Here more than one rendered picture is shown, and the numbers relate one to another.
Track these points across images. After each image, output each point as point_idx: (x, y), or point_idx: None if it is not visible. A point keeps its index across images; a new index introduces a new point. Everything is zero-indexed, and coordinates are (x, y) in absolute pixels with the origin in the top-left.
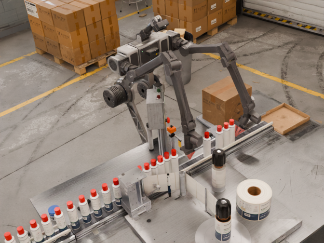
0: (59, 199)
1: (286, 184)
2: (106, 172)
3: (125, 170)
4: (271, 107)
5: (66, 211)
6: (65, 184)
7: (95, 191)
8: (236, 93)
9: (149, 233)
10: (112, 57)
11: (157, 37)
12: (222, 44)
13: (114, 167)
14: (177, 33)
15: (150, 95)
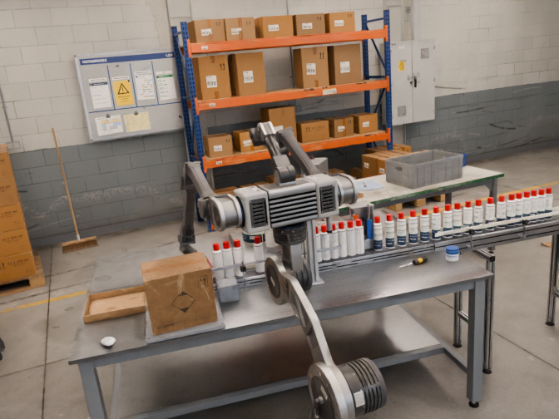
0: (452, 269)
1: (207, 256)
2: (392, 284)
3: (366, 283)
4: (100, 325)
5: (441, 261)
6: (447, 280)
7: (398, 212)
8: (174, 257)
9: None
10: (348, 175)
11: (256, 186)
12: (192, 162)
13: (381, 288)
14: (214, 195)
15: (319, 160)
